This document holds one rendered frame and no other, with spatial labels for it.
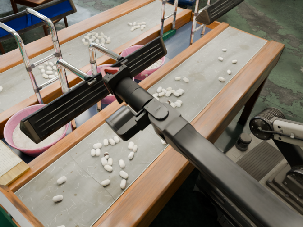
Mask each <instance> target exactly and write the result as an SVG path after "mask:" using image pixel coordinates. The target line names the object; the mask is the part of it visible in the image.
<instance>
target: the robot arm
mask: <svg viewBox="0 0 303 227"><path fill-rule="evenodd" d="M100 70H101V74H102V80H103V82H104V84H105V86H106V88H107V89H108V91H109V92H110V93H111V94H112V95H114V96H115V98H116V99H117V102H118V103H119V104H121V103H123V102H125V103H126V104H127V105H129V106H130V107H131V108H132V109H133V110H132V109H131V108H130V107H128V106H127V107H126V106H125V105H122V106H121V107H120V108H119V109H118V110H116V111H115V112H114V113H113V114H112V115H111V116H109V117H108V118H107V119H106V120H105V121H106V123H107V124H108V125H109V126H110V128H111V129H112V130H113V131H114V132H115V133H116V134H117V135H118V137H120V138H121V139H122V140H123V141H128V140H129V139H130V138H132V137H133V136H134V135H135V134H137V133H138V132H139V131H143V130H144V129H145V128H146V127H147V126H148V125H150V124H151V125H152V126H153V128H154V131H155V133H156V134H157V135H158V136H159V137H160V138H161V139H162V140H163V141H164V142H165V143H166V144H169V145H170V146H171V147H172V148H174V149H175V150H176V151H177V152H179V153H180V154H182V155H183V156H184V157H185V158H186V159H187V160H188V161H189V162H190V163H191V164H192V165H194V166H195V167H196V168H197V169H198V170H199V171H200V172H201V173H202V174H203V175H204V176H206V177H207V178H208V179H209V180H210V181H211V182H212V183H213V184H214V185H215V186H216V187H218V188H219V189H220V190H221V191H222V192H223V193H224V194H225V195H226V196H227V197H228V198H229V199H231V200H232V201H233V202H234V203H235V204H236V205H237V206H238V207H239V208H240V209H241V210H242V211H244V212H245V213H246V214H247V215H248V216H249V217H250V218H251V219H252V220H253V221H254V222H255V223H256V224H257V225H258V226H259V227H303V217H302V216H300V215H299V214H297V213H296V212H295V211H293V210H292V209H291V208H290V207H288V206H287V205H286V204H285V203H283V202H282V201H281V200H280V199H278V198H277V197H276V196H275V195H274V194H272V193H271V192H270V191H269V190H267V189H266V188H265V187H264V186H263V185H262V184H260V183H259V182H258V181H257V180H255V179H254V178H253V177H252V176H251V175H249V174H248V173H247V172H246V171H244V170H243V169H242V168H241V167H240V166H239V165H237V164H236V163H235V162H234V161H233V160H231V159H230V158H229V157H228V156H226V155H225V154H224V153H223V152H221V151H220V150H219V149H218V148H216V147H215V146H214V145H213V144H212V143H211V142H210V141H208V140H207V139H206V138H205V137H203V136H202V135H201V134H200V133H199V132H198V131H197V130H196V129H195V128H194V127H193V125H191V124H190V123H189V122H188V121H187V120H186V119H184V118H183V117H182V115H181V113H179V112H178V111H177V110H176V109H174V108H173V107H172V106H171V105H169V104H168V103H161V102H160V101H159V100H157V99H156V98H155V97H154V96H152V95H151V94H150V93H148V92H147V91H146V90H145V89H143V88H142V87H141V86H140V85H138V84H137V83H136V82H135V81H134V80H133V78H132V76H131V73H130V71H129V69H128V67H127V66H126V65H124V64H123V65H122V66H120V67H119V68H111V67H105V66H104V67H102V68H101V69H100ZM106 72H109V73H111V74H110V75H109V74H106ZM134 111H135V112H136V113H135V112H134Z"/></svg>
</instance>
